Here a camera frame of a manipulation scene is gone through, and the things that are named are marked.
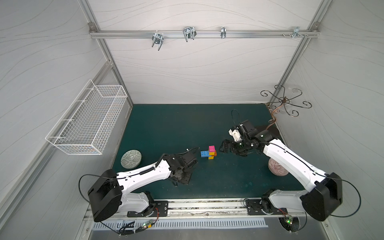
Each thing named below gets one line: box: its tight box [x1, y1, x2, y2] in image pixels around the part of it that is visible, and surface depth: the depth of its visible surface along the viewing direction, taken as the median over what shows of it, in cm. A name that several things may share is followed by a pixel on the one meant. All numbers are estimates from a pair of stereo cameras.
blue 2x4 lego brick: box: [200, 150, 212, 158], surface depth 90 cm
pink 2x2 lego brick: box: [208, 145, 216, 153], surface depth 86 cm
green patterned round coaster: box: [120, 149, 142, 169], surface depth 90 cm
